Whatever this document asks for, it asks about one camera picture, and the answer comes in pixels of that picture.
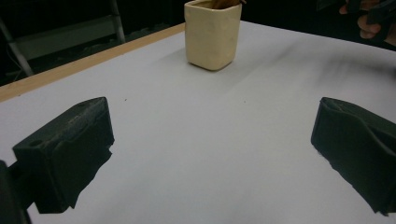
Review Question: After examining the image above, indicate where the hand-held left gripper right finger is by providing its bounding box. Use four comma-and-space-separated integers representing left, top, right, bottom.
310, 96, 396, 217

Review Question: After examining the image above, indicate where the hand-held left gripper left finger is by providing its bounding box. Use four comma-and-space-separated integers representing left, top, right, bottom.
12, 96, 116, 216

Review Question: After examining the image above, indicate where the cream square cup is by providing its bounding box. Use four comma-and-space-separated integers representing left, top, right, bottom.
183, 0, 243, 72

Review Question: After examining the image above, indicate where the grey metal stand frame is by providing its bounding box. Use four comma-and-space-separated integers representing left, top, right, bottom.
0, 0, 127, 78

